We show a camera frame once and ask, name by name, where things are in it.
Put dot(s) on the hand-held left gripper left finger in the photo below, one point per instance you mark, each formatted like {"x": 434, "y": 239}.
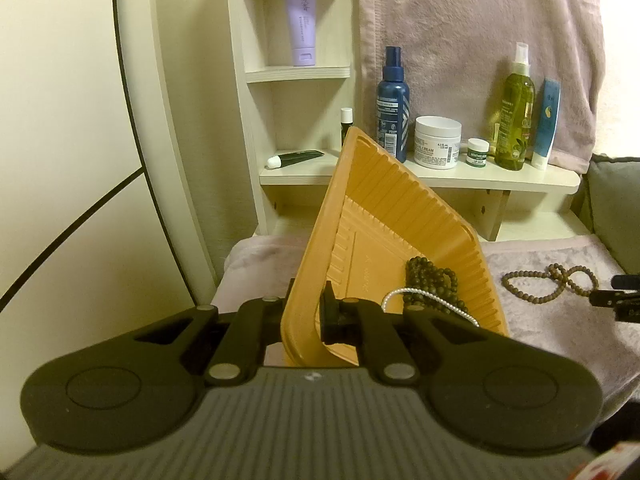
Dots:
{"x": 252, "y": 322}

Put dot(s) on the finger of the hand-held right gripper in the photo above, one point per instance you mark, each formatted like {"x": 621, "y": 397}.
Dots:
{"x": 627, "y": 281}
{"x": 620, "y": 302}

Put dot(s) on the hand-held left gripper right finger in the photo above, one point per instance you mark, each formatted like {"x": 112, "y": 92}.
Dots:
{"x": 329, "y": 312}

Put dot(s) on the white pearl strand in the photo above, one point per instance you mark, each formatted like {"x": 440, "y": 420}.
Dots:
{"x": 400, "y": 296}

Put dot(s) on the orange plastic tray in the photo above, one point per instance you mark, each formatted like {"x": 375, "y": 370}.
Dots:
{"x": 380, "y": 220}

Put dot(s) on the grey cushion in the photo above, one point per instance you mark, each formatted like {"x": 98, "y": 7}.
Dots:
{"x": 617, "y": 200}

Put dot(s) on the pink towel mat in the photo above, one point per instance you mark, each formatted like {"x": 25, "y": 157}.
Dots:
{"x": 555, "y": 355}

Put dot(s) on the dark green tube white cap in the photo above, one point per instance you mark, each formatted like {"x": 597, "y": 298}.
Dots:
{"x": 297, "y": 157}

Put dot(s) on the red and white packaging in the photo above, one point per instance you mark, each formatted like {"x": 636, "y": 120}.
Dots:
{"x": 615, "y": 462}

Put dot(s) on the blue cosmetic tube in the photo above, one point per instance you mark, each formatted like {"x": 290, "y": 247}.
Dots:
{"x": 546, "y": 125}

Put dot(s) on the small white-capped bottle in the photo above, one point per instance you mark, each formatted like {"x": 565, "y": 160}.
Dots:
{"x": 346, "y": 122}

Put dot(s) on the yellow-green spray bottle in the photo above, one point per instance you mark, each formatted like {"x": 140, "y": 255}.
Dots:
{"x": 514, "y": 120}

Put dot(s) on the small green jar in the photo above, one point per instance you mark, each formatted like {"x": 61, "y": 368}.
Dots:
{"x": 477, "y": 152}

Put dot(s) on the white cream jar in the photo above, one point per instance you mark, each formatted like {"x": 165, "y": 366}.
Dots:
{"x": 437, "y": 145}

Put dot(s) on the white wooden shelf unit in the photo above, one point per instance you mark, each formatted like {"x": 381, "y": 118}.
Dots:
{"x": 305, "y": 110}

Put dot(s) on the dark blue spray bottle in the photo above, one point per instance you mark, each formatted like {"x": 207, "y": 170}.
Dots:
{"x": 392, "y": 110}

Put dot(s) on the round white-framed mirror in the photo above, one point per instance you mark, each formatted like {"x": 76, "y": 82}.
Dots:
{"x": 65, "y": 110}

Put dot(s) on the purple cosmetic tube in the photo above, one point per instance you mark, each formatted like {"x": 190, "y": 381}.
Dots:
{"x": 300, "y": 20}

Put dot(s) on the pink hanging towel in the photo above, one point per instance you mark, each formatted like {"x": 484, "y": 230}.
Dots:
{"x": 465, "y": 15}

